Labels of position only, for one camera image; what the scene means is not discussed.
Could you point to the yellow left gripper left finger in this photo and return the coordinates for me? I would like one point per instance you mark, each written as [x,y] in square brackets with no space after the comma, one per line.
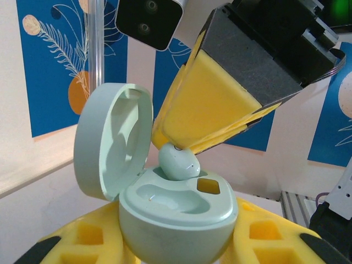
[82,236]

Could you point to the mint green earbud case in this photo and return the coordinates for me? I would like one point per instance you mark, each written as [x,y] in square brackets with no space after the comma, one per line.
[176,220]

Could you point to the aluminium side rail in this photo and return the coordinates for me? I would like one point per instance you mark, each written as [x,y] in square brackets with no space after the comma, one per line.
[297,207]

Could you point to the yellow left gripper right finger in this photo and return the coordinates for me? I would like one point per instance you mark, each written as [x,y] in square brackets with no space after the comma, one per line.
[275,239]

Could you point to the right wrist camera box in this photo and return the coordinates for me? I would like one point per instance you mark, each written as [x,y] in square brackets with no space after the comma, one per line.
[149,23]

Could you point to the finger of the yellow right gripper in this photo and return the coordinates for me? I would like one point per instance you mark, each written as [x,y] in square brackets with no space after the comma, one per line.
[209,104]
[242,129]

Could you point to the aluminium frame post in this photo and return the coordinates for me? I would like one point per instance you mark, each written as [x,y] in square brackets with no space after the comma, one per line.
[96,41]

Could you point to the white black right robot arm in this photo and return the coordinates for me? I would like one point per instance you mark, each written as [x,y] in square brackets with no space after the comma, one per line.
[343,192]

